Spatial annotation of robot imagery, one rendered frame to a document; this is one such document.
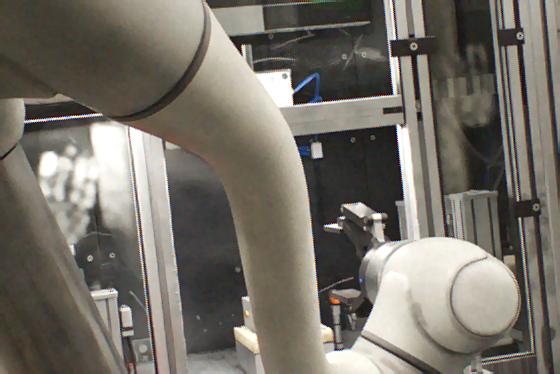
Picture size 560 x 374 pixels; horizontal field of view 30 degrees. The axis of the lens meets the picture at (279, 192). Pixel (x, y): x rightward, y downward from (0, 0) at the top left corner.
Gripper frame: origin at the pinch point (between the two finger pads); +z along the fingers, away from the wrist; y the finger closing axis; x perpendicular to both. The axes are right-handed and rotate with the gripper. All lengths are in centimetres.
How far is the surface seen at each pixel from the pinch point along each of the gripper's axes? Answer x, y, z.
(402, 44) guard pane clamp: -19.1, 28.5, 21.2
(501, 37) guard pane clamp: -35.3, 28.2, 21.2
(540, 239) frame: -38.8, -3.6, 21.7
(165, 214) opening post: 19.2, 7.5, 21.5
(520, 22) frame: -39, 30, 21
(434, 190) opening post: -22.0, 6.1, 21.4
